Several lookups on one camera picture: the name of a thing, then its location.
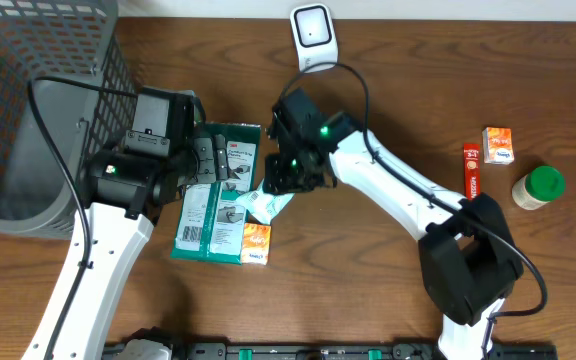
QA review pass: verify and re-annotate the teal white snack pouch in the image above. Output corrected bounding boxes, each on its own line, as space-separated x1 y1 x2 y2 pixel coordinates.
235 181 294 225

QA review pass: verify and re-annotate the green sponge pack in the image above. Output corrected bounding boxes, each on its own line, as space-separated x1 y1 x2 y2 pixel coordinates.
170 123 261 265

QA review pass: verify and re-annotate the orange juice carton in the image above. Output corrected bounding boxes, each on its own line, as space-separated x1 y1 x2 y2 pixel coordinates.
240 223 271 265
482 127 514 165

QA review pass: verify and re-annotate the red white packet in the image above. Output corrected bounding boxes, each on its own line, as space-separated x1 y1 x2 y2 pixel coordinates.
463 143 480 200

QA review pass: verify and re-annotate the green lid jar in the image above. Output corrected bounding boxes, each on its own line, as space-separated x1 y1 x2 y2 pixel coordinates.
511 165 566 210

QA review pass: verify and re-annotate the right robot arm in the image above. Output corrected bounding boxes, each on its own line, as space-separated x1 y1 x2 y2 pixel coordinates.
264 110 524 359

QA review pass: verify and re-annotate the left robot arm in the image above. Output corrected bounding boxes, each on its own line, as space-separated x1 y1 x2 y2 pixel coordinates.
23 131 227 359

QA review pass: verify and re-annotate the white barcode scanner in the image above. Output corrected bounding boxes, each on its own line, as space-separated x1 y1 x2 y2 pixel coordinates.
289 3 339 73

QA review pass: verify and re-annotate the grey plastic mesh basket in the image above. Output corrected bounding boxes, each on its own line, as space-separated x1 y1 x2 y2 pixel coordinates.
0 0 136 239

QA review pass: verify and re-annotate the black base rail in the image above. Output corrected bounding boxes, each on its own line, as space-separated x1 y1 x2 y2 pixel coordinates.
172 343 559 360

